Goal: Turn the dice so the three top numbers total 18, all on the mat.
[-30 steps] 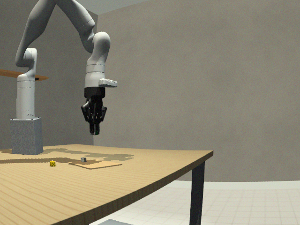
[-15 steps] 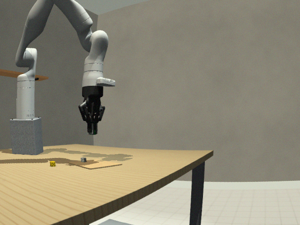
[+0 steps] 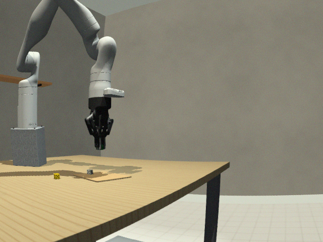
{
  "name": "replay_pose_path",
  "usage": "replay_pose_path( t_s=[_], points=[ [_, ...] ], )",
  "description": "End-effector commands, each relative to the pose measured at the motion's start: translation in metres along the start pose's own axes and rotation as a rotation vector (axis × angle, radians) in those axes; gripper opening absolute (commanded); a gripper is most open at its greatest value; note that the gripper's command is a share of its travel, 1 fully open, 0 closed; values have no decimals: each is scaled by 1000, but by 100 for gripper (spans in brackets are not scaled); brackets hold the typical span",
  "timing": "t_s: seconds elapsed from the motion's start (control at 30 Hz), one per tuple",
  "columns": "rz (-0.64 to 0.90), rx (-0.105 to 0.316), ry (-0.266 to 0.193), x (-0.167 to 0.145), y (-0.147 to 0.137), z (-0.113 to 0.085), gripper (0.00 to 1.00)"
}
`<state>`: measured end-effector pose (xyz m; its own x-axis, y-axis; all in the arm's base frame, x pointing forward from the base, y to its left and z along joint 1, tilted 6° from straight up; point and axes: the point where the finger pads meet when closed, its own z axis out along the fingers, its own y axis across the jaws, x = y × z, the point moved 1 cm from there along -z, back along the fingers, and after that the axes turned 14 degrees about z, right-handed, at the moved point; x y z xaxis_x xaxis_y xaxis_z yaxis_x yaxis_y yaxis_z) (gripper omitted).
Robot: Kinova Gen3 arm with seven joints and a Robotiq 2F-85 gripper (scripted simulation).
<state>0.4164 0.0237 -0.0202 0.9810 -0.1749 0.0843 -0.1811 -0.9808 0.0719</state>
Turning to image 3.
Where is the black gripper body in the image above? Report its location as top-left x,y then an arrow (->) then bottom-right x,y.
88,97 -> 111,126

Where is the tan square mat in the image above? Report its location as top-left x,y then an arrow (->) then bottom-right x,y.
73,171 -> 131,183

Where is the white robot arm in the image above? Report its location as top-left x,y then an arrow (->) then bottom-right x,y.
16,0 -> 125,129

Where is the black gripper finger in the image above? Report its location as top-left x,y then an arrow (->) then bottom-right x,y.
100,115 -> 114,149
85,113 -> 103,150

